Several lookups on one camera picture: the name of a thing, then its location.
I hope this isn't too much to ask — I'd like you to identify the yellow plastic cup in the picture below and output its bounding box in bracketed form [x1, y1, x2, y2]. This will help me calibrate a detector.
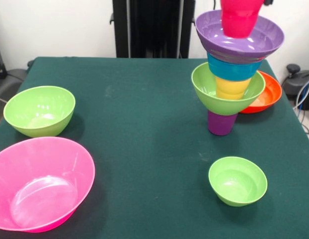
[215, 76, 252, 101]

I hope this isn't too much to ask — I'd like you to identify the purple plastic bowl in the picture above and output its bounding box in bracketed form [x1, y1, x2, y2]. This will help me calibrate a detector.
[195, 9, 286, 63]

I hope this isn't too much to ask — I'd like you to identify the dark green tablecloth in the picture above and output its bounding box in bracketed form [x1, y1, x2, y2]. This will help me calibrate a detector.
[0, 56, 309, 239]

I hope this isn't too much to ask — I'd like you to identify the blue plastic bowl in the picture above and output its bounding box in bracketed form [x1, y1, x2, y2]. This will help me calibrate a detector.
[207, 51, 264, 82]

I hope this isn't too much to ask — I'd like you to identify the small green plastic bowl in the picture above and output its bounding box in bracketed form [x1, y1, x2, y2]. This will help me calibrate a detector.
[208, 156, 268, 207]

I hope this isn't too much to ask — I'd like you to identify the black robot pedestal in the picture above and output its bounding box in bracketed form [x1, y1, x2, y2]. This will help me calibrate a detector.
[110, 0, 196, 59]

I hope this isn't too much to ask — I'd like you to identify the large pink plastic bowl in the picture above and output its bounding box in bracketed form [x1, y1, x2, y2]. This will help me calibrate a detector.
[0, 136, 96, 234]

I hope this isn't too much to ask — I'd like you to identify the black chair base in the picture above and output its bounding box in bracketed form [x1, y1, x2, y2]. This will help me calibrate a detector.
[281, 64, 309, 110]
[0, 68, 28, 105]

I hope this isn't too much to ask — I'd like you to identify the tangle of cables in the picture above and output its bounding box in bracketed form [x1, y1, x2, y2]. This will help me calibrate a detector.
[294, 76, 309, 136]

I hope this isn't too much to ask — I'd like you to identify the red plastic cup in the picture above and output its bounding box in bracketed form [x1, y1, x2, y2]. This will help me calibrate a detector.
[220, 0, 265, 39]

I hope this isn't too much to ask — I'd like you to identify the purple plastic cup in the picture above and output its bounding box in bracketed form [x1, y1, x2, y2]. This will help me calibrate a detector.
[207, 111, 238, 136]

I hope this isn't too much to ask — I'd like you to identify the orange-red plastic bowl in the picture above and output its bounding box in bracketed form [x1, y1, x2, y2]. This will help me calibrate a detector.
[239, 70, 283, 115]

